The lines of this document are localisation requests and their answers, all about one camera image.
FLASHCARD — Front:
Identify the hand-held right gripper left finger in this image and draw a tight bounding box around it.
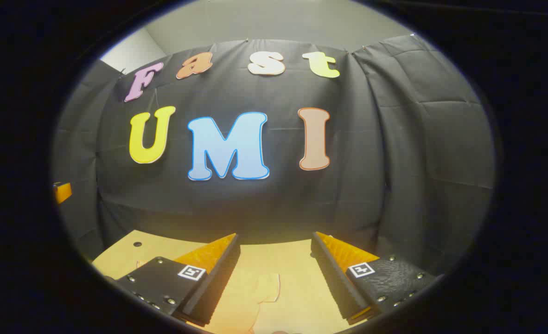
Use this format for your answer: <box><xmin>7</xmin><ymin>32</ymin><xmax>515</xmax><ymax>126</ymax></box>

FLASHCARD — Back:
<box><xmin>103</xmin><ymin>233</ymin><xmax>241</xmax><ymax>327</ymax></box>

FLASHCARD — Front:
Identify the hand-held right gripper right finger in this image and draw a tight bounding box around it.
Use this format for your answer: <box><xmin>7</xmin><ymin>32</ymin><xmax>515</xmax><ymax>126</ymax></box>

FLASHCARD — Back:
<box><xmin>310</xmin><ymin>231</ymin><xmax>438</xmax><ymax>326</ymax></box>

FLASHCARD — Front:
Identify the orange T-shirt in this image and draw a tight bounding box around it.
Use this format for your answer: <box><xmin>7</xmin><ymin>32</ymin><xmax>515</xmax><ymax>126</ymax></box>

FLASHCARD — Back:
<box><xmin>209</xmin><ymin>273</ymin><xmax>281</xmax><ymax>334</ymax></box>

